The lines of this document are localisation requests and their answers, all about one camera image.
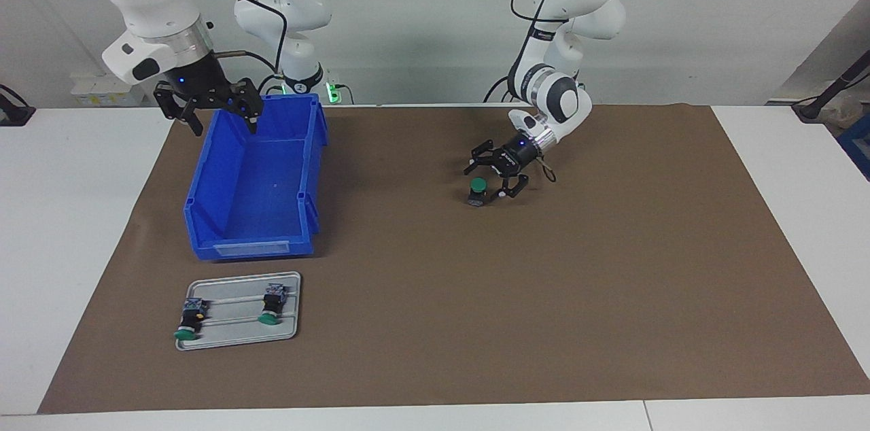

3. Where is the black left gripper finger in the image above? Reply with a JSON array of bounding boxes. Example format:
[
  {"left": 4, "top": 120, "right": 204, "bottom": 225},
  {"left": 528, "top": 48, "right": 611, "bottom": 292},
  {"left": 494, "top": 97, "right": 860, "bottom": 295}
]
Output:
[
  {"left": 466, "top": 140, "right": 504, "bottom": 175},
  {"left": 496, "top": 174, "right": 529, "bottom": 199}
]

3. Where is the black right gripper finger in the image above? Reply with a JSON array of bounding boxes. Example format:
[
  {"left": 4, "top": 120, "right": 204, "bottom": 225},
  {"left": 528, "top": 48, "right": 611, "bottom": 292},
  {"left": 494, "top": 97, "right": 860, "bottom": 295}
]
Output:
[
  {"left": 228, "top": 77, "right": 264, "bottom": 134},
  {"left": 155, "top": 83, "right": 203, "bottom": 137}
]

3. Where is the green lit base connector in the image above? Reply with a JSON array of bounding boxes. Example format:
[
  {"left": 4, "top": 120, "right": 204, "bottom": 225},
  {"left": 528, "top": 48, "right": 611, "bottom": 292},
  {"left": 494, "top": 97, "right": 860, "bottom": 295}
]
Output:
[{"left": 325, "top": 69, "right": 354, "bottom": 105}]

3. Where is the blue plastic storage bin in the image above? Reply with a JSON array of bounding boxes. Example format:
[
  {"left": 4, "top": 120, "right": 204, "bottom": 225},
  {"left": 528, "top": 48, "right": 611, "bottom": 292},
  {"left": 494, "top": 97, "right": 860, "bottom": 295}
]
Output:
[{"left": 184, "top": 92, "right": 330, "bottom": 262}]

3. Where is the brown table mat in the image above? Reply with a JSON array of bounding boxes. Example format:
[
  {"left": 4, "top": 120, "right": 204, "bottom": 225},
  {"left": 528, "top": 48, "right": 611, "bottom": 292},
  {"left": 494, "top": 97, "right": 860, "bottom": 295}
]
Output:
[{"left": 37, "top": 103, "right": 870, "bottom": 415}]

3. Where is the grey metal tray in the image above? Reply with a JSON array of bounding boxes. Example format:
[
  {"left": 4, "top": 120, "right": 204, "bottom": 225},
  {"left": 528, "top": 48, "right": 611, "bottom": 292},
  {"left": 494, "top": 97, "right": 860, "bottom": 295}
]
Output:
[{"left": 175, "top": 271, "right": 302, "bottom": 351}]

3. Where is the black stand pole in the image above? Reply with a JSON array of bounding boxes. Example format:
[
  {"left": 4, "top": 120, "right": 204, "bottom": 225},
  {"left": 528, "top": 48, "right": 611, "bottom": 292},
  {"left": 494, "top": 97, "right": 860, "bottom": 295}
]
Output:
[{"left": 792, "top": 50, "right": 870, "bottom": 122}]

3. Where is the blue crate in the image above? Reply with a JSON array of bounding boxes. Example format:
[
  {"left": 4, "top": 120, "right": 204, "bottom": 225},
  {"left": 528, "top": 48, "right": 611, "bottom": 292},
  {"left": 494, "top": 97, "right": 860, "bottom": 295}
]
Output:
[{"left": 837, "top": 111, "right": 870, "bottom": 180}]

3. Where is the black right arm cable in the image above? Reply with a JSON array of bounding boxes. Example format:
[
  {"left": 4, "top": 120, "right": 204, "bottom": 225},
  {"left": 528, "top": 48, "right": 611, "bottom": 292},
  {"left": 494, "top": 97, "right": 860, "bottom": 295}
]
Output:
[{"left": 175, "top": 0, "right": 290, "bottom": 75}]

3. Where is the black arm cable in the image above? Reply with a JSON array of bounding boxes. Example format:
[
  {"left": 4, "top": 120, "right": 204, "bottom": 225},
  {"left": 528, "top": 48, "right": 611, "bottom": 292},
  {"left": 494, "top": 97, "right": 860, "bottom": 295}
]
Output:
[
  {"left": 510, "top": 0, "right": 566, "bottom": 184},
  {"left": 175, "top": 0, "right": 290, "bottom": 75}
]

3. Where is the black left base cable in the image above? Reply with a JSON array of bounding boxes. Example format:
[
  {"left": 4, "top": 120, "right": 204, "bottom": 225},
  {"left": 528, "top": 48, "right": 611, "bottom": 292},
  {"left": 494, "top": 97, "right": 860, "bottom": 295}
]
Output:
[{"left": 484, "top": 74, "right": 517, "bottom": 103}]

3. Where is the white wall box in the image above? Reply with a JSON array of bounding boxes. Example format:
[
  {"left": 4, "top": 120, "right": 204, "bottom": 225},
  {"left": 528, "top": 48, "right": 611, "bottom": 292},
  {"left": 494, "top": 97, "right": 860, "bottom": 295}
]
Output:
[{"left": 70, "top": 74, "right": 145, "bottom": 107}]

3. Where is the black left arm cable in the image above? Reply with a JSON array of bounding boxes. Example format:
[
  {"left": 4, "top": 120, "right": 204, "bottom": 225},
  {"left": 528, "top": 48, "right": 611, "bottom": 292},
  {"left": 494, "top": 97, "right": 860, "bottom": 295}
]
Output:
[{"left": 510, "top": 0, "right": 566, "bottom": 184}]

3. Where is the black clamp mount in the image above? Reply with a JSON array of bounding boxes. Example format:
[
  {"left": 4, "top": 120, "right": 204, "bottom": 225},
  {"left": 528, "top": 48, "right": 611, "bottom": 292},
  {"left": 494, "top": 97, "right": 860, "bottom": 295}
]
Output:
[{"left": 0, "top": 84, "right": 36, "bottom": 127}]

